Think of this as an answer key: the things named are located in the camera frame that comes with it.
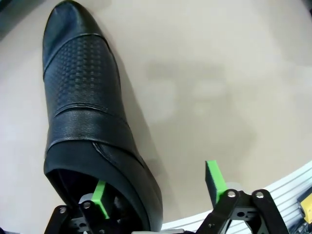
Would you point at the yellow emergency stop box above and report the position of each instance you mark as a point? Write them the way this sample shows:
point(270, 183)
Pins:
point(306, 207)

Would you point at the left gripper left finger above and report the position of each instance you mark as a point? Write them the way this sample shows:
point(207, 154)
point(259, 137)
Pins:
point(100, 195)

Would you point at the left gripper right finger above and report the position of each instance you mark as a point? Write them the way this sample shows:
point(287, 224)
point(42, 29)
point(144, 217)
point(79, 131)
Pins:
point(217, 180)

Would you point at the black leather loafer shoe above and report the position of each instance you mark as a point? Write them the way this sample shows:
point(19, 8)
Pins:
point(80, 97)

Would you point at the aluminium table edge rail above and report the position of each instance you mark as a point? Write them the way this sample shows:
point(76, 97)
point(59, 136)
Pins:
point(280, 192)

